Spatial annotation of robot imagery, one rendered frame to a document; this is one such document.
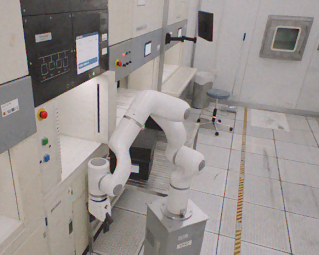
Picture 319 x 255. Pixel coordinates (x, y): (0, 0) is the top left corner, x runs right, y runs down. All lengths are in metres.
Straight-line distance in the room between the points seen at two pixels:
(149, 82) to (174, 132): 2.19
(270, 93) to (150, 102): 5.11
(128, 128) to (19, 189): 0.66
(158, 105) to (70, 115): 1.22
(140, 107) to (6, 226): 0.91
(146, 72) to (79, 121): 1.45
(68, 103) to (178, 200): 1.13
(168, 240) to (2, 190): 0.92
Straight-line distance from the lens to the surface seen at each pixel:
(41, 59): 1.55
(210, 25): 3.39
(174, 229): 1.76
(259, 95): 6.24
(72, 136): 2.45
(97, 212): 1.30
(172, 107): 1.30
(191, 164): 1.60
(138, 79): 3.64
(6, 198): 1.68
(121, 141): 1.19
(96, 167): 1.16
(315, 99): 6.36
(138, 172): 2.08
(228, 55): 6.09
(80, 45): 1.87
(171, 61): 5.06
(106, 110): 2.23
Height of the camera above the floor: 1.93
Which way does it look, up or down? 27 degrees down
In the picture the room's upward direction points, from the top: 3 degrees clockwise
